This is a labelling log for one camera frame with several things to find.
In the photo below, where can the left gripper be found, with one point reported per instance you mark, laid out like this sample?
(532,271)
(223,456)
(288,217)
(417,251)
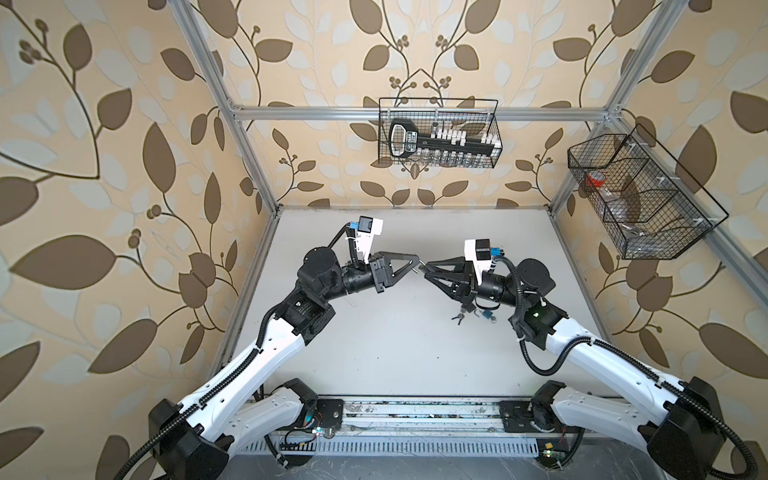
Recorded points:
(380,274)

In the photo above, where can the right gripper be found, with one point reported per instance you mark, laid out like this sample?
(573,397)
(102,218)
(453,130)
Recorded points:
(465,290)

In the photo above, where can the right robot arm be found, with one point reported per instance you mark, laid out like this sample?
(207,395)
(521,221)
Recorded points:
(594,385)

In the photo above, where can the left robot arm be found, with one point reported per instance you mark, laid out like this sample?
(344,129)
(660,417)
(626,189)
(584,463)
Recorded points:
(196,437)

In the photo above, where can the blue padlock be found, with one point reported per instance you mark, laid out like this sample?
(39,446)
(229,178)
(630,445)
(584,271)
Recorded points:
(488,315)

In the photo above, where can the black tool set in basket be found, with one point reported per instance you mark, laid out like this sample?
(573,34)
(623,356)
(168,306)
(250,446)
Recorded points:
(404,140)

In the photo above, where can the red object in basket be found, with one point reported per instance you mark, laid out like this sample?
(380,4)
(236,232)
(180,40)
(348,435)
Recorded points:
(595,180)

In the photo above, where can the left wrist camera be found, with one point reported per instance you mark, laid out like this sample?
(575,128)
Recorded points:
(361,236)

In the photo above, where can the back wire basket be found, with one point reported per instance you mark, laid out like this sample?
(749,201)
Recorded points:
(476,116)

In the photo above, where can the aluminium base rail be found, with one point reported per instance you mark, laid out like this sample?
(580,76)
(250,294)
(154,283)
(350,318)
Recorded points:
(441,427)

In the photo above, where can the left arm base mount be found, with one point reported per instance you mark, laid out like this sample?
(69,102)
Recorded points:
(306,420)

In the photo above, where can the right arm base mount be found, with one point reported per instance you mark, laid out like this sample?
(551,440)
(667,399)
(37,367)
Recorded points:
(557,444)

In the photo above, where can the side wire basket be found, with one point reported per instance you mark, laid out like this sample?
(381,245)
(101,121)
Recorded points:
(653,206)

